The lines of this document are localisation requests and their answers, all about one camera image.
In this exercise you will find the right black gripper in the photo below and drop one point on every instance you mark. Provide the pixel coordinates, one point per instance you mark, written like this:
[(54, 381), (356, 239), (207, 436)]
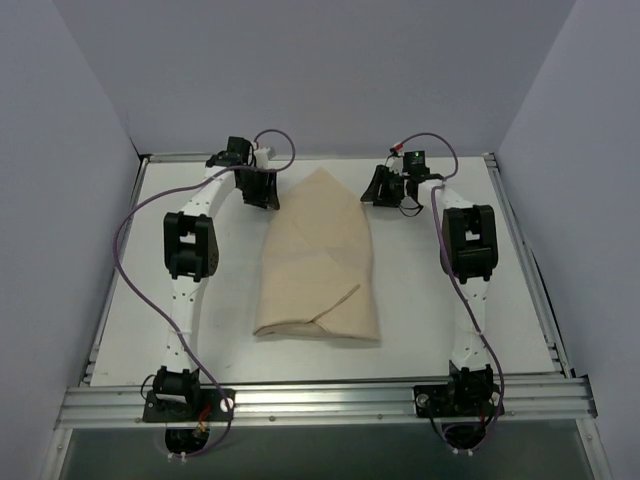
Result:
[(388, 183)]

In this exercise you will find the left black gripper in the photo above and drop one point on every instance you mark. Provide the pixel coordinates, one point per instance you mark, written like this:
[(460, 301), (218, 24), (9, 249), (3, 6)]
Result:
[(255, 181)]

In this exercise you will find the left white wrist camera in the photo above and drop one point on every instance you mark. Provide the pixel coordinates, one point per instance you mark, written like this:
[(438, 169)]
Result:
[(263, 156)]

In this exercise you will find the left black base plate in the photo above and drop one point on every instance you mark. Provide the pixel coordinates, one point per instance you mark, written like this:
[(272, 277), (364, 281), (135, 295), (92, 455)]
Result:
[(208, 405)]

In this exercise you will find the beige cloth mat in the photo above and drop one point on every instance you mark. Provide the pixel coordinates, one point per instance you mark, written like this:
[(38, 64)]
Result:
[(317, 263)]

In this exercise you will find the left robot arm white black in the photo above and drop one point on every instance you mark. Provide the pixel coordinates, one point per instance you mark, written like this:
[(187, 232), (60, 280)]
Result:
[(191, 256)]

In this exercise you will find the aluminium right side rail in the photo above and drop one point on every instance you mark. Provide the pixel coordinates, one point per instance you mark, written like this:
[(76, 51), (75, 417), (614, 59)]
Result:
[(522, 237)]

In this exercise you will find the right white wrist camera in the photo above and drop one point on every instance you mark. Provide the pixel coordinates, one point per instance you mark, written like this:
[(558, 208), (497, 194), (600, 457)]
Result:
[(396, 150)]

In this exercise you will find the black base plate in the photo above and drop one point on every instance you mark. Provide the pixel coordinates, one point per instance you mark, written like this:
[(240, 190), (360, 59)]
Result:
[(430, 400), (208, 405)]

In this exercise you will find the aluminium front rail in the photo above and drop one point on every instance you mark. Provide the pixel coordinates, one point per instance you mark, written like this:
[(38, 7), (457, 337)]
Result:
[(528, 398)]

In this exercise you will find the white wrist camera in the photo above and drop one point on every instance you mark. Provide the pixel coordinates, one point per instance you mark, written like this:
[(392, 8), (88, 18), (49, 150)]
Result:
[(396, 150), (263, 156)]

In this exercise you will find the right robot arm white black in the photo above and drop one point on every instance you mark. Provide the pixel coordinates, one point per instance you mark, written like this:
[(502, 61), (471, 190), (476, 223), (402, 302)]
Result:
[(468, 252)]

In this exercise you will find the aluminium rail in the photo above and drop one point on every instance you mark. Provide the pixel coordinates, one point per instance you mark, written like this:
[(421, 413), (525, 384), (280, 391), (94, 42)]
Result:
[(528, 398), (522, 237)]

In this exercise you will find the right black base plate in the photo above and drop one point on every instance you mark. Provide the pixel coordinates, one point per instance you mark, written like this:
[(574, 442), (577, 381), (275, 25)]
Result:
[(430, 400)]

